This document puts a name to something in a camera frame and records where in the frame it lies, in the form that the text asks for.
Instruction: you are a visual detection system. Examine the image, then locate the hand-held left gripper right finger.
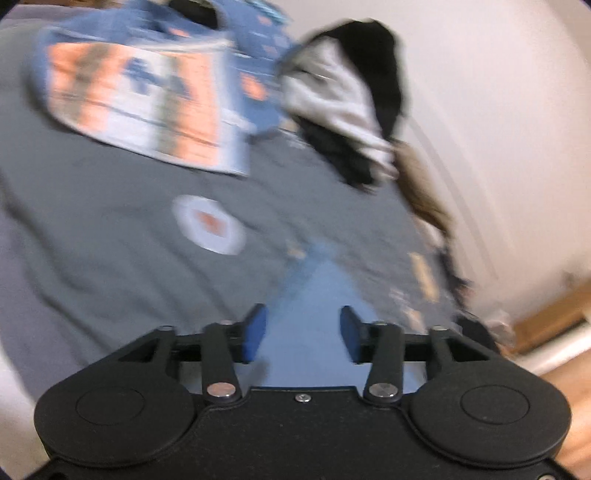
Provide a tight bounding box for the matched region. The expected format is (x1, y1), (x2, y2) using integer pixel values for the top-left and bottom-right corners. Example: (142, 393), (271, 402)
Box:
(339, 305), (498, 409)

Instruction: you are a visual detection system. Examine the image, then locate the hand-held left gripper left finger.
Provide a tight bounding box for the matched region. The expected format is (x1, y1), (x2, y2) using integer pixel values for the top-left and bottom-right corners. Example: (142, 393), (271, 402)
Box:
(117, 303), (270, 411)

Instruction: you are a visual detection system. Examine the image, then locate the blue shirt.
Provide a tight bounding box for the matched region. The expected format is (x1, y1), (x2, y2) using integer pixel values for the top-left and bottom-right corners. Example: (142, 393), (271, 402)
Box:
(265, 244), (384, 388)

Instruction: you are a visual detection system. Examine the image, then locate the pile of khaki garments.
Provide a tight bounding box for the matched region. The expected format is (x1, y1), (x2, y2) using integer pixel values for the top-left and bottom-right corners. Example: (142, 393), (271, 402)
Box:
(392, 141), (458, 241)

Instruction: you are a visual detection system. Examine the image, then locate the black garment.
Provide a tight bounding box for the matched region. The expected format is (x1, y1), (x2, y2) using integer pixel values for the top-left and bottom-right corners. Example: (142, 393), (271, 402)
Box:
(300, 18), (409, 139)
(300, 115), (384, 190)

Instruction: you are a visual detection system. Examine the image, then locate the white headboard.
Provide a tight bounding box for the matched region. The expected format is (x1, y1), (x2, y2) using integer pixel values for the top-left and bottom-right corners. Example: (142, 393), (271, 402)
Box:
(402, 120), (568, 324)

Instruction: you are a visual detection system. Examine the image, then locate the grey quilted bedspread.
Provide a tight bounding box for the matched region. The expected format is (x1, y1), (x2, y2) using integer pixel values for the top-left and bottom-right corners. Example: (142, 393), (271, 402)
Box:
(0, 23), (467, 398)

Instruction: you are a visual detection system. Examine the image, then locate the wooden bedside furniture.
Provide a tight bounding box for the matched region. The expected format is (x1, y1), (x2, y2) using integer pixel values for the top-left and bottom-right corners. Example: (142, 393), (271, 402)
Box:
(508, 281), (591, 356)

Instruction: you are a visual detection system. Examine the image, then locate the white grey garment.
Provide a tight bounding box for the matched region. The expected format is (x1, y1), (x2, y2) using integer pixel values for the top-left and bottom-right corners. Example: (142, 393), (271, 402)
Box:
(277, 39), (398, 181)

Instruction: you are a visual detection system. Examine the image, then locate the blue orange patterned quilt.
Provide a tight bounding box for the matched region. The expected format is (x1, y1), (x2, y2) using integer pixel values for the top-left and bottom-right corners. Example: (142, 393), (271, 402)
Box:
(28, 0), (305, 178)

